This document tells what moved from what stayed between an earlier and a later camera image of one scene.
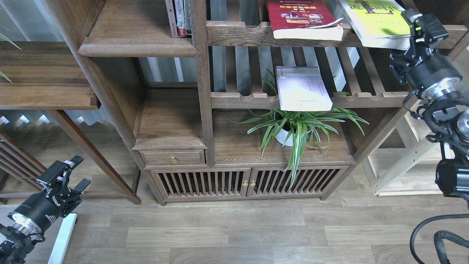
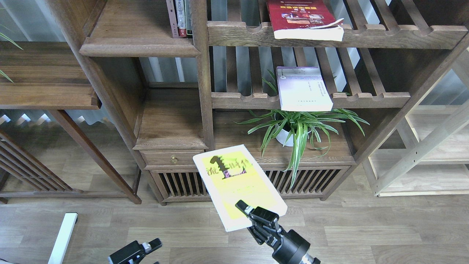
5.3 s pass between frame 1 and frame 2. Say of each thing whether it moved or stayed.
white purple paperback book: stayed
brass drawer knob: stayed
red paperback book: stayed
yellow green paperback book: moved
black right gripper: moved
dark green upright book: stayed
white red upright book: stayed
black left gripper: moved
